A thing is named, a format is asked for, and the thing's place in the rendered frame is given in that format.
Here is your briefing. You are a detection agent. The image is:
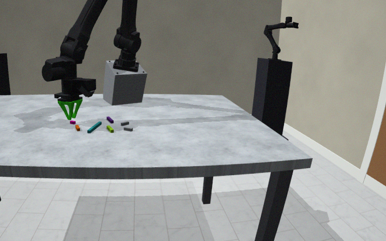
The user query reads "turquoise rod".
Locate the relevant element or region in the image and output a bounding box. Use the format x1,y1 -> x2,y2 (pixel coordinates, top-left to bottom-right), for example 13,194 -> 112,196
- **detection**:
87,122 -> 102,134

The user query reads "lime green bar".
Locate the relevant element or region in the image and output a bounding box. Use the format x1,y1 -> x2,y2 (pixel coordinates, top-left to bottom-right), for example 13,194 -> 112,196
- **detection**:
107,126 -> 114,133

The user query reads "purple rod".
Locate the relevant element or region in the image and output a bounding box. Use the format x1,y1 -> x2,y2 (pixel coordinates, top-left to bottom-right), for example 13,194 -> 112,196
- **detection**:
107,116 -> 114,124

